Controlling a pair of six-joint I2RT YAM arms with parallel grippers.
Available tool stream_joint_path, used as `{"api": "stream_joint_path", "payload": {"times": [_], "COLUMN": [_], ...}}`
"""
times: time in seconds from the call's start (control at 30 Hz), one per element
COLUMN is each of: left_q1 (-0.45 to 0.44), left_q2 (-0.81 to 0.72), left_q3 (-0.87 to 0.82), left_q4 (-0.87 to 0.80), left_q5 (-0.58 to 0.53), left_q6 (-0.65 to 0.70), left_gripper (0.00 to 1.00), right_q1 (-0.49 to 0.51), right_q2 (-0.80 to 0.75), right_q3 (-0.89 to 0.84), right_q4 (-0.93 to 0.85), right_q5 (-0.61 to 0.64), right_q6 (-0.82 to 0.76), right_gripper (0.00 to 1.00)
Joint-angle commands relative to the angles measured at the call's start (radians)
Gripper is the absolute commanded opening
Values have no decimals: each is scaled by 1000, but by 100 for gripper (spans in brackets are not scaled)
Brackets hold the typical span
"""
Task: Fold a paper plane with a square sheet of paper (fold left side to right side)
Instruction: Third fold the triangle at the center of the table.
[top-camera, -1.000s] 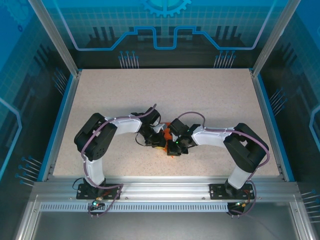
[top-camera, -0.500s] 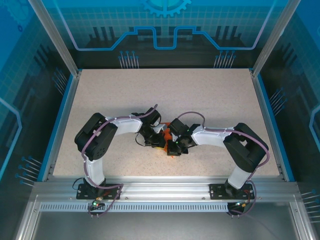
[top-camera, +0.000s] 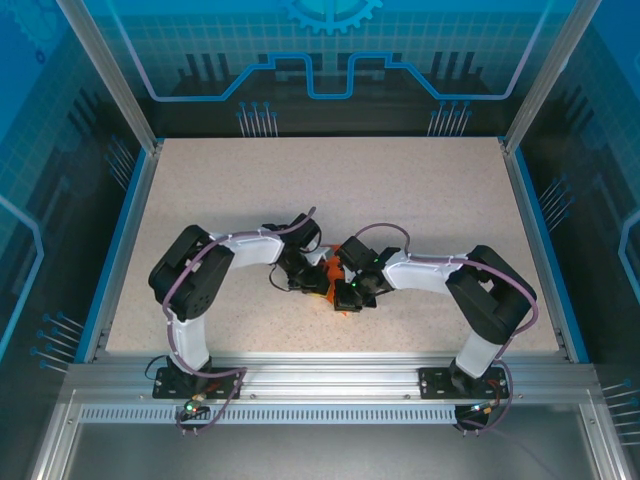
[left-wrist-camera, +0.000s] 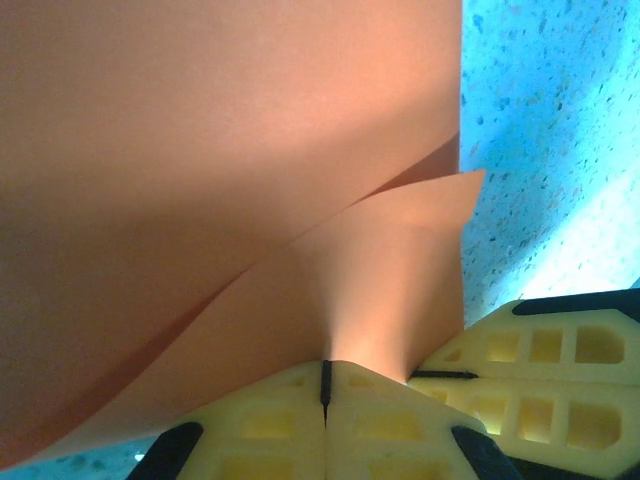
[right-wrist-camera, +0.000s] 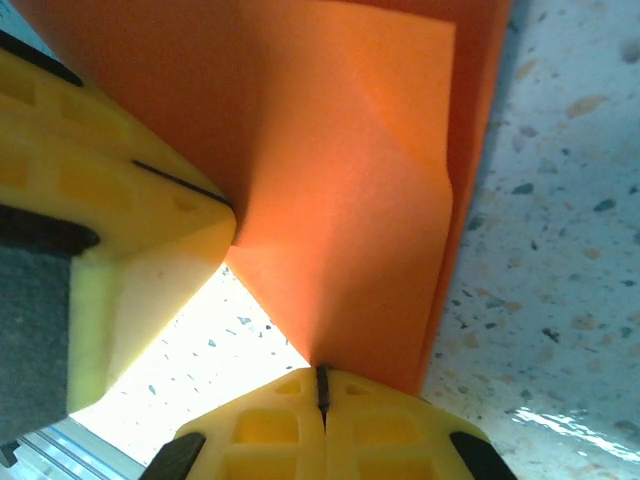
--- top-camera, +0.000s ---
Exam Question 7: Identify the orange paper sheet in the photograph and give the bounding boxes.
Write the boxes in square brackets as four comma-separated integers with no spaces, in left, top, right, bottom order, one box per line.
[312,243,351,317]

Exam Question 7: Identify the aluminium front beam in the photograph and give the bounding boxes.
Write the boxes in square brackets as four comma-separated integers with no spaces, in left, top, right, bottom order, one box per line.
[63,351,604,404]

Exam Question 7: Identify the grey metal tray panel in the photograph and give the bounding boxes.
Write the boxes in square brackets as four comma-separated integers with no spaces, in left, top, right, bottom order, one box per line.
[64,423,601,480]

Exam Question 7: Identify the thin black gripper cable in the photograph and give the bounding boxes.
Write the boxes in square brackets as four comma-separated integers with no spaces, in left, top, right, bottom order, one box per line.
[268,264,296,292]

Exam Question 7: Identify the slotted grey cable duct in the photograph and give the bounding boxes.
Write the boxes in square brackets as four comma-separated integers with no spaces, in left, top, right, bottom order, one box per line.
[78,405,464,427]

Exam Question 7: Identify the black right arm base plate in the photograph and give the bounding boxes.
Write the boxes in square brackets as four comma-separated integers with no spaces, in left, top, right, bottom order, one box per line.
[417,366,511,400]

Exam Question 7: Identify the aluminium side rail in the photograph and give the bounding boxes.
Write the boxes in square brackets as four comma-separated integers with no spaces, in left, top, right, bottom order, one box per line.
[82,141,165,364]
[501,141,591,364]

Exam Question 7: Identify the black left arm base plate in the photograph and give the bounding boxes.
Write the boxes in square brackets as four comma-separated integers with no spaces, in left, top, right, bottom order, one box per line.
[152,366,245,400]

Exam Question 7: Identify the thin black base cable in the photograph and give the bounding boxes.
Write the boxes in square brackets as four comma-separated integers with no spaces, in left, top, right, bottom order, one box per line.
[143,355,169,384]

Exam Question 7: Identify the aluminium corner post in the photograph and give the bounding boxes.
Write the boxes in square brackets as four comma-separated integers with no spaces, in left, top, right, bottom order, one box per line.
[53,0,165,154]
[501,0,605,154]

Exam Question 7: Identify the aluminium lower frame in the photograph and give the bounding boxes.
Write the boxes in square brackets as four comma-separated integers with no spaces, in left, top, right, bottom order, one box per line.
[27,388,635,480]

